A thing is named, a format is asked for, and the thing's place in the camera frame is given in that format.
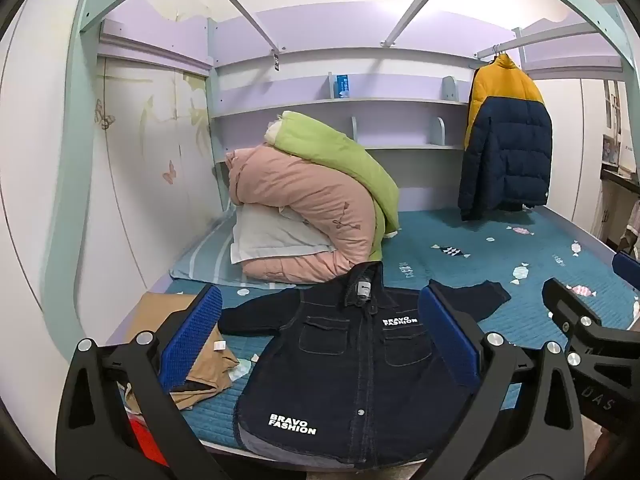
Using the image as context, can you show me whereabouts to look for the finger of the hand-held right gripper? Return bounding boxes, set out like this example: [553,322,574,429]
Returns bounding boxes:
[542,277,640,357]
[614,251,640,277]

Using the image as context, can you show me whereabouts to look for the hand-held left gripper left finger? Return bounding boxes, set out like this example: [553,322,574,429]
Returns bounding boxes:
[54,284,226,480]

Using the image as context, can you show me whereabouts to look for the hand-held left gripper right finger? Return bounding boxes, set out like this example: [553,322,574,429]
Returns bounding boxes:
[415,284,587,480]

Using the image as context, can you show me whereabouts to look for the dark denim jacket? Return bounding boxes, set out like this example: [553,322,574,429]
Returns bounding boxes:
[218,261,512,471]

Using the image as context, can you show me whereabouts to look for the tan folded clothes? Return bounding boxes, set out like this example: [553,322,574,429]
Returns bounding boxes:
[117,292,241,411]

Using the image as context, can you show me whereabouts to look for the striped light blue sheet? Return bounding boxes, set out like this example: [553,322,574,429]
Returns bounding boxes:
[169,200,281,288]

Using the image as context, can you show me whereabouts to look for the red object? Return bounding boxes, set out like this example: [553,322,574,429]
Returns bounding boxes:
[131,412,168,466]

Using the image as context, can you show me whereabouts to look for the white pillow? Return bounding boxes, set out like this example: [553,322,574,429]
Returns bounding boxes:
[230,204,338,265]

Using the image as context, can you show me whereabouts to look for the yellow and navy puffer jacket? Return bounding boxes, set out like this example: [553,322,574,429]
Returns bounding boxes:
[459,53,553,222]

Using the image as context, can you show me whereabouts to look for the pink quilt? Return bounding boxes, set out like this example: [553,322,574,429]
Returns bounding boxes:
[225,143,383,283]

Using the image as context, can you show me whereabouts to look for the green quilt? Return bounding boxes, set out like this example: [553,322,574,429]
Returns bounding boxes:
[265,111,401,238]

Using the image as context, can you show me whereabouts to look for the lilac wall shelf unit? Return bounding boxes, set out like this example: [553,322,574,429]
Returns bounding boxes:
[207,42,481,201]

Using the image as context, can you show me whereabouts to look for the mint green loft bed frame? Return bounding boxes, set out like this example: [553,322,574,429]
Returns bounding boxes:
[50,0,640,376]

